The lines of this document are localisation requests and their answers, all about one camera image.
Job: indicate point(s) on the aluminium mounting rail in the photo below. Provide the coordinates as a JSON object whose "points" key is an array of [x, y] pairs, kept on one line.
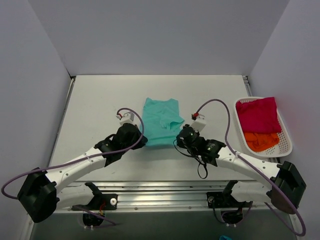
{"points": [[171, 195]]}

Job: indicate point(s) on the teal t-shirt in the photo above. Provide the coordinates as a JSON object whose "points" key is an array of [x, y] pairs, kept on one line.
{"points": [[162, 122]]}

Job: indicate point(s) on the teal object at bottom edge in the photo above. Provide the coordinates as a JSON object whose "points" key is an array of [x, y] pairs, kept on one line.
{"points": [[224, 237]]}

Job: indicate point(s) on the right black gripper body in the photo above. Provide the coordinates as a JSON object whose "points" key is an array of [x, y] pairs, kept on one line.
{"points": [[181, 140]]}

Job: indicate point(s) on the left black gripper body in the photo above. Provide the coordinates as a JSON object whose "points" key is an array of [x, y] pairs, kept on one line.
{"points": [[138, 139]]}

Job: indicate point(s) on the magenta t-shirt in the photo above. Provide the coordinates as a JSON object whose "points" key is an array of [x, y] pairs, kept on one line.
{"points": [[258, 116]]}

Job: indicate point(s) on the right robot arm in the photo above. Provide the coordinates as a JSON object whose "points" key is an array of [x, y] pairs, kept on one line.
{"points": [[280, 185]]}

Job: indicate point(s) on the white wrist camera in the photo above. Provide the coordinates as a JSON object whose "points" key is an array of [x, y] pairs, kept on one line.
{"points": [[126, 118], [199, 122]]}

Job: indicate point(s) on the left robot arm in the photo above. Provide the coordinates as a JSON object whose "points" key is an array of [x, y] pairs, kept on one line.
{"points": [[45, 191]]}

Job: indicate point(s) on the orange t-shirt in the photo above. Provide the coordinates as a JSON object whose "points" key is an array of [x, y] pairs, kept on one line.
{"points": [[259, 142]]}

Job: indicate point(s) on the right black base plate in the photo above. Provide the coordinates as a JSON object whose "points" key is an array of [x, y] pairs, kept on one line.
{"points": [[218, 199]]}

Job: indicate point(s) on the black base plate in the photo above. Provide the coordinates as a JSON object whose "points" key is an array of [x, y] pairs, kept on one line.
{"points": [[101, 201], [218, 199]]}

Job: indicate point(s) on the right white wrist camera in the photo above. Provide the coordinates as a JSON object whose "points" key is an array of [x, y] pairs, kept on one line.
{"points": [[199, 122]]}

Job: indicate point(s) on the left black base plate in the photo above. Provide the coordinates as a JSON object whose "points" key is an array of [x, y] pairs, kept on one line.
{"points": [[101, 201]]}

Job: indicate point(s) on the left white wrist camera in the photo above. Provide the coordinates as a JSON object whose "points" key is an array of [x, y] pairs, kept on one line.
{"points": [[126, 118]]}

